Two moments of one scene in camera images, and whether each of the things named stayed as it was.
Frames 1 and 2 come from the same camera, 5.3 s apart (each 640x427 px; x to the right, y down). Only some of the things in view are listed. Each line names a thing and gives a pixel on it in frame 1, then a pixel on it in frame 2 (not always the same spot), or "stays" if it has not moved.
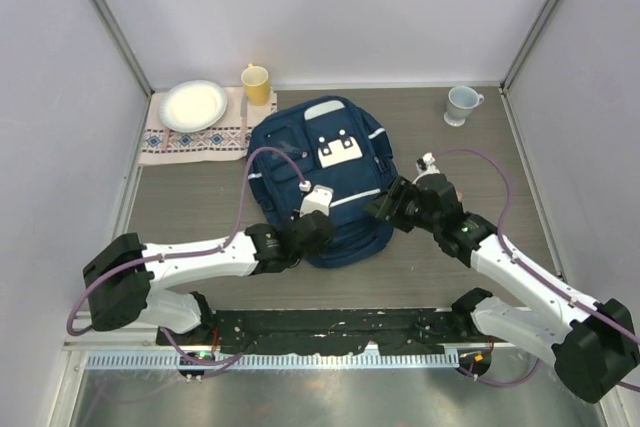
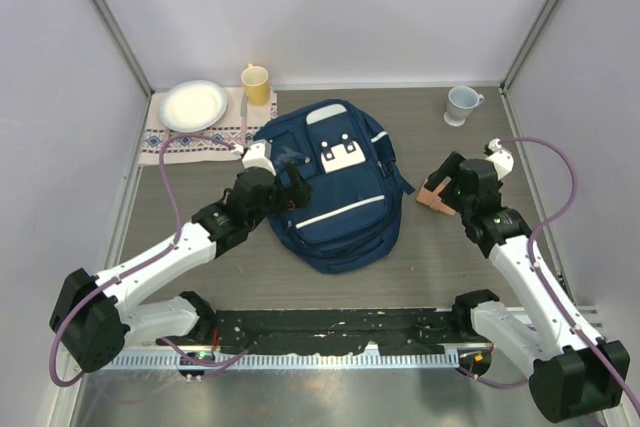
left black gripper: x=316 y=253 → x=297 y=194
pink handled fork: x=166 y=141 stays
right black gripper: x=380 y=206 → x=450 y=165
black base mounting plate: x=394 y=332 stays
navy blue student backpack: x=335 y=142 stays
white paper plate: x=193 y=105 stays
